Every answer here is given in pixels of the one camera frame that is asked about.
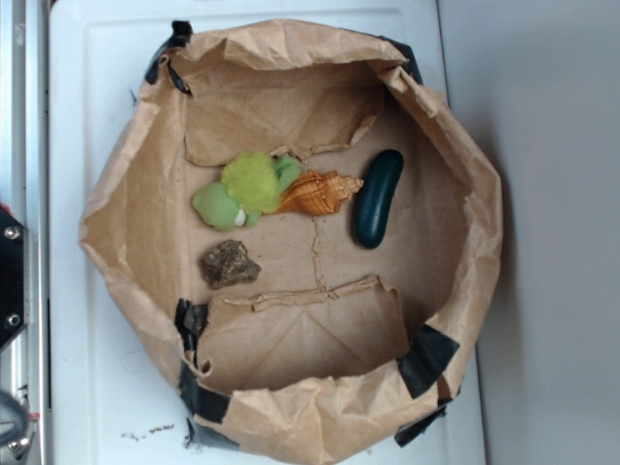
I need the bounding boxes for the orange spiral sea shell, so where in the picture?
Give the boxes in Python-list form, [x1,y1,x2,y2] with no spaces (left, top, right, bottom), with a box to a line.
[276,170,364,216]

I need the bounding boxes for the brown rough rock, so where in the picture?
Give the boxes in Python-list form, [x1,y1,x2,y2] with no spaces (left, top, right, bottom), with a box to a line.
[199,239,262,290]

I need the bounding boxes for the black metal bracket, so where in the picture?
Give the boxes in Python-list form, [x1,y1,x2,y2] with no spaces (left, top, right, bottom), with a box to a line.
[0,204,26,351]

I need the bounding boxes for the green plush toy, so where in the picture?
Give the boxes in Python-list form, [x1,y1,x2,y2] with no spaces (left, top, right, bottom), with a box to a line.
[192,152,302,232]

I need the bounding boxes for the dark green toy cucumber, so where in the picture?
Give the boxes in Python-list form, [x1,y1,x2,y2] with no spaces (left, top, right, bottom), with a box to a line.
[354,149,404,249]

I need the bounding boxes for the brown paper bag tray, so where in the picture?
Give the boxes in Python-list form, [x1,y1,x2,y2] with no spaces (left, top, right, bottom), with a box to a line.
[79,19,503,464]

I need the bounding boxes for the aluminium frame rail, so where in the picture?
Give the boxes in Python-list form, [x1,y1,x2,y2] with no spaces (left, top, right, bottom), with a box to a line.
[1,1,52,464]

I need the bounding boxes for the white plastic tray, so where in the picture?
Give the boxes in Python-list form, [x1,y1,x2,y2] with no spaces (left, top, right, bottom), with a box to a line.
[49,1,461,464]

